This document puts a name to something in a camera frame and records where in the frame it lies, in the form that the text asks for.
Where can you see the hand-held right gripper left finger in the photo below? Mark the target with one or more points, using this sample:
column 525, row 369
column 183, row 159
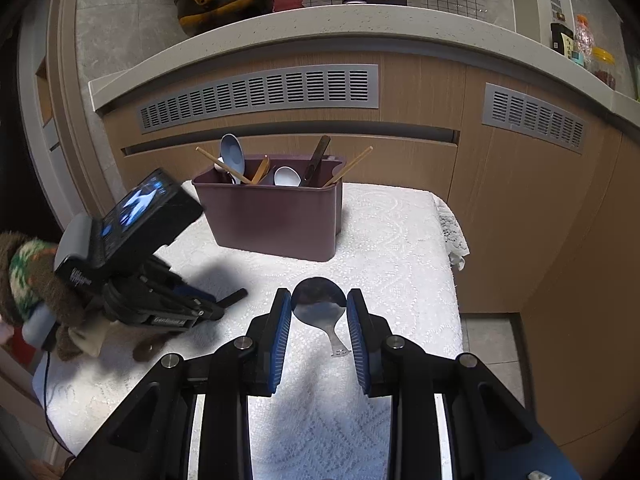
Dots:
column 280, row 340

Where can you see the black pot yellow trim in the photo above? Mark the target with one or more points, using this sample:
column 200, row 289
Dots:
column 225, row 15

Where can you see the white lace tablecloth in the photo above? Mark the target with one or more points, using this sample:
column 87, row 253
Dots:
column 390, row 260

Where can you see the blue grey plastic spoon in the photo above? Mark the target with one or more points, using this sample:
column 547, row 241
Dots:
column 232, row 152

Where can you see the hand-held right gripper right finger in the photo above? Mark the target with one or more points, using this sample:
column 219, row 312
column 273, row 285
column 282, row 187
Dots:
column 359, row 340

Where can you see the wooden spoon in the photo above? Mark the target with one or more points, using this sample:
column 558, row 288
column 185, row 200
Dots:
column 261, row 170

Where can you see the person's left hand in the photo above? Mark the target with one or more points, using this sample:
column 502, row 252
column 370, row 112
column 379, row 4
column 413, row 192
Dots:
column 80, row 342

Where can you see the short grey vent grille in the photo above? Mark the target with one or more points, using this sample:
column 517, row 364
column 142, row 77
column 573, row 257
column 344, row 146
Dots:
column 535, row 117

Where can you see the long grey vent grille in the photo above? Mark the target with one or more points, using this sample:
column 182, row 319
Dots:
column 260, row 95

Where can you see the jar with yellow lid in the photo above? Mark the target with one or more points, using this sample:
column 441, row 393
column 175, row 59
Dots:
column 603, row 70

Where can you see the wooden chopstick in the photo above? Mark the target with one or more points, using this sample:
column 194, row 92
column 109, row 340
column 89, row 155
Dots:
column 345, row 174
column 222, row 165
column 356, row 161

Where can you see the metal spoon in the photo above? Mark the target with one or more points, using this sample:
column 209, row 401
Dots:
column 320, row 305

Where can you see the clear bottle orange cap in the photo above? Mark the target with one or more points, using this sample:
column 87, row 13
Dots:
column 583, row 40

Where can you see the purple plastic utensil holder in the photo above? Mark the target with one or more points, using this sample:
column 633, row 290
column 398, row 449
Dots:
column 270, row 220

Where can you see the dark sauce bottle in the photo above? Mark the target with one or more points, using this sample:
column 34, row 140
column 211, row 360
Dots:
column 562, row 40

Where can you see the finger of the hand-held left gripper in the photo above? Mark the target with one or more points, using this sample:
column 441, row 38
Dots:
column 210, row 313
column 210, row 299

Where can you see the light blue spoon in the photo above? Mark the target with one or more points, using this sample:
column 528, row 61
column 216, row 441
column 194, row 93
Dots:
column 286, row 176

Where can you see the white kitchen countertop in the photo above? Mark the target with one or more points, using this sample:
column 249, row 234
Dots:
column 350, row 22

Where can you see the white spoon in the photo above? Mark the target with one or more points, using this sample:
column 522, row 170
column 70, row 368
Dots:
column 222, row 166

